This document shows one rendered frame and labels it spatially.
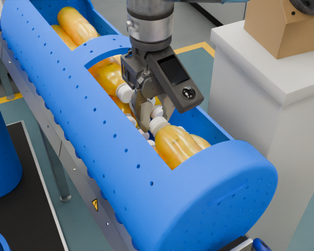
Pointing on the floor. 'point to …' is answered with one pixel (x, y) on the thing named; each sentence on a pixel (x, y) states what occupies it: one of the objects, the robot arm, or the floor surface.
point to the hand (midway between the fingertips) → (157, 125)
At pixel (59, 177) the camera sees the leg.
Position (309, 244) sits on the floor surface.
